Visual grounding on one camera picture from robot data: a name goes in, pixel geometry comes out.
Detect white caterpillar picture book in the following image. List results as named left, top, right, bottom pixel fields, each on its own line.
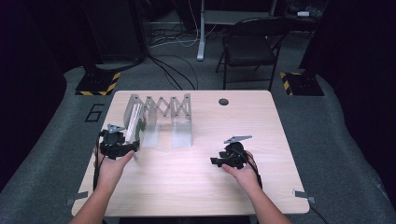
left=124, top=103, right=147, bottom=147

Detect black yellow-striped stand base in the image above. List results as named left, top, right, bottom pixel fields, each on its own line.
left=75, top=70, right=121, bottom=97
left=279, top=71, right=326, bottom=97

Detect black cable under table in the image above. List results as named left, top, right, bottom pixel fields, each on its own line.
left=307, top=203, right=330, bottom=224

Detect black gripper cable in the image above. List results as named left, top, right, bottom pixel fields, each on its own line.
left=233, top=147, right=263, bottom=189
left=92, top=130, right=106, bottom=192

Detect grey table edge bracket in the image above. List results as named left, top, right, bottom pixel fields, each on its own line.
left=292, top=189, right=317, bottom=204
left=64, top=190, right=90, bottom=206

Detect person's right hand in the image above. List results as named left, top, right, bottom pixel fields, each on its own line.
left=220, top=150, right=263, bottom=191

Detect white desk leg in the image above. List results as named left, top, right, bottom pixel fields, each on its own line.
left=196, top=0, right=207, bottom=62

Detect black floor cables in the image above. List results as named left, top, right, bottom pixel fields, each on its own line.
left=146, top=53, right=200, bottom=91

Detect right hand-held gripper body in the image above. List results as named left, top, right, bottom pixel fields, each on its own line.
left=219, top=134, right=253, bottom=171

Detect black cabinet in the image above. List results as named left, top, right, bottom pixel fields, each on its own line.
left=81, top=0, right=148, bottom=64

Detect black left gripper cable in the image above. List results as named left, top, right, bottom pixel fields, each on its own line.
left=92, top=130, right=106, bottom=192

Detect grey desk top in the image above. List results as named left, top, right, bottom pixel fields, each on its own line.
left=204, top=8, right=278, bottom=26

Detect black folding chair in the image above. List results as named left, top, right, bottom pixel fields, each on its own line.
left=215, top=17, right=292, bottom=91

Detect person's left hand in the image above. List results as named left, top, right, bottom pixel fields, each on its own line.
left=92, top=146, right=135, bottom=191

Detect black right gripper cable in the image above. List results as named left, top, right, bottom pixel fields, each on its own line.
left=233, top=147, right=263, bottom=189

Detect grey metal expandable book rack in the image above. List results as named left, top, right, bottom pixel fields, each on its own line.
left=123, top=92, right=193, bottom=149

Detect white floor cable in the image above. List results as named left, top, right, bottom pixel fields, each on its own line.
left=148, top=0, right=219, bottom=49

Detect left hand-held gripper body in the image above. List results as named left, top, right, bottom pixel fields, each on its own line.
left=99, top=123, right=133, bottom=161

